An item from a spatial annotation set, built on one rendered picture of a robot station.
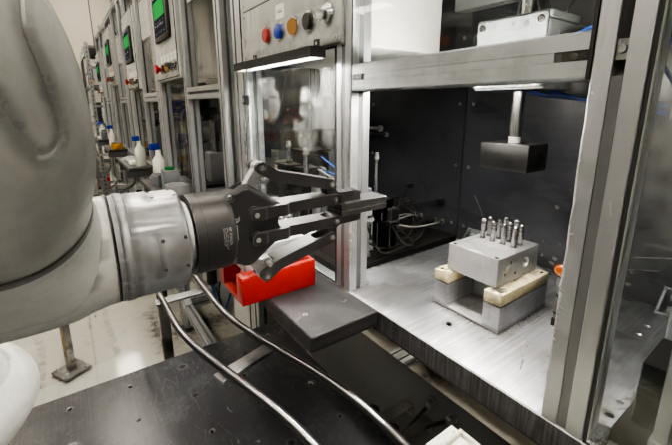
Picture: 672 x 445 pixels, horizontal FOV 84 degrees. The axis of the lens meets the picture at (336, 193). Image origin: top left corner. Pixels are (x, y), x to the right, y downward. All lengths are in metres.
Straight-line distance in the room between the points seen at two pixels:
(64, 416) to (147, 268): 0.69
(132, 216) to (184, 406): 0.63
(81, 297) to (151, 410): 0.63
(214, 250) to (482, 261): 0.46
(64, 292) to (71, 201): 0.09
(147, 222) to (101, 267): 0.04
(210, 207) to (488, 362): 0.45
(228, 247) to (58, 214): 0.16
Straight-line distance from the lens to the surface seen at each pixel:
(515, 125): 0.71
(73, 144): 0.21
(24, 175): 0.20
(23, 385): 0.78
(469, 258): 0.69
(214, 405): 0.90
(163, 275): 0.34
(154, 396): 0.96
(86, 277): 0.31
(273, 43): 0.91
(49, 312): 0.32
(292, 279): 0.76
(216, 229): 0.34
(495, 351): 0.65
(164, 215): 0.33
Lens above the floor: 1.27
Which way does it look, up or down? 13 degrees down
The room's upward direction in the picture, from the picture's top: straight up
